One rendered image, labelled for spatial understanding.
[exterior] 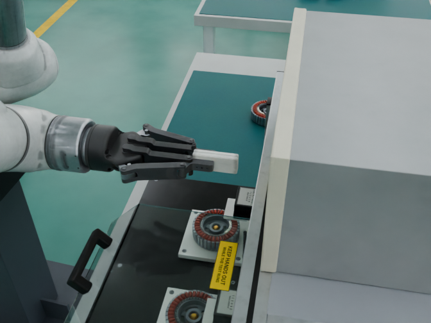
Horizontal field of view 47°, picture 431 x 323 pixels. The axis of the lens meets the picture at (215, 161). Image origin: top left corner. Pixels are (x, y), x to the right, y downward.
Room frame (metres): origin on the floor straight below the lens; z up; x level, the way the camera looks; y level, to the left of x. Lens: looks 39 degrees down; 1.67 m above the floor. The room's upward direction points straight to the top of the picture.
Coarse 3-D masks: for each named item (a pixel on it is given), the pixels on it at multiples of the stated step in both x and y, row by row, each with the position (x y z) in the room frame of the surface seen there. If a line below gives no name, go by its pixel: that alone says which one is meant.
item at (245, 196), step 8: (240, 192) 0.81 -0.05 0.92; (248, 192) 0.81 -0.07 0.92; (232, 200) 0.82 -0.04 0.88; (240, 200) 0.78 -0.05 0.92; (248, 200) 0.78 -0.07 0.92; (232, 208) 0.80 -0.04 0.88; (240, 208) 0.76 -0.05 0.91; (248, 208) 0.76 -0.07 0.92; (232, 216) 0.77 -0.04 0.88; (240, 216) 0.76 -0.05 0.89; (248, 216) 0.76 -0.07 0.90
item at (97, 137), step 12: (96, 132) 0.63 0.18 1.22; (108, 132) 0.63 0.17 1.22; (120, 132) 0.66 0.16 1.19; (132, 132) 0.66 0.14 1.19; (96, 144) 0.61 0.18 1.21; (108, 144) 0.61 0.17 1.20; (120, 144) 0.63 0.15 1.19; (132, 144) 0.63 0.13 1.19; (144, 144) 0.63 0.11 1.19; (96, 156) 0.60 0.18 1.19; (108, 156) 0.60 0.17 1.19; (120, 156) 0.60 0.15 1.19; (132, 156) 0.60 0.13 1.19; (96, 168) 0.60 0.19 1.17; (108, 168) 0.61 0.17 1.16
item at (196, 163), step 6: (186, 162) 0.59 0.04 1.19; (192, 162) 0.59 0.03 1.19; (198, 162) 0.59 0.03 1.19; (204, 162) 0.59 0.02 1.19; (210, 162) 0.59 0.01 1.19; (186, 168) 0.58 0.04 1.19; (192, 168) 0.59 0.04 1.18; (198, 168) 0.59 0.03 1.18; (204, 168) 0.58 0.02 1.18; (210, 168) 0.58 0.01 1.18; (180, 174) 0.57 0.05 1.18; (186, 174) 0.58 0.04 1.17
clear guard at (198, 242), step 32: (128, 224) 0.58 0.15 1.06; (160, 224) 0.57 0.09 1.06; (192, 224) 0.57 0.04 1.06; (224, 224) 0.57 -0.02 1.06; (96, 256) 0.55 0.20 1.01; (128, 256) 0.51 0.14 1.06; (160, 256) 0.51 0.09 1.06; (192, 256) 0.51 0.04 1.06; (96, 288) 0.45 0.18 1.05; (128, 288) 0.45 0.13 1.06; (160, 288) 0.45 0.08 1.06; (192, 288) 0.45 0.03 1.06; (96, 320) 0.39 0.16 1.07; (128, 320) 0.39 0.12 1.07; (160, 320) 0.39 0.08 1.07; (192, 320) 0.39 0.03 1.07; (224, 320) 0.39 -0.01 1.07
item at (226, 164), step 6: (192, 156) 0.60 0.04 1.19; (198, 156) 0.60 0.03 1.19; (204, 156) 0.59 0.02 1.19; (210, 156) 0.59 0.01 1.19; (216, 156) 0.59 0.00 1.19; (222, 156) 0.59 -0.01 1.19; (228, 156) 0.59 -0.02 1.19; (216, 162) 0.59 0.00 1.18; (222, 162) 0.59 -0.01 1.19; (228, 162) 0.59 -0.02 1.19; (234, 162) 0.59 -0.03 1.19; (216, 168) 0.59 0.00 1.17; (222, 168) 0.59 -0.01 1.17; (228, 168) 0.59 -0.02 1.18; (234, 168) 0.59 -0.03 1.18
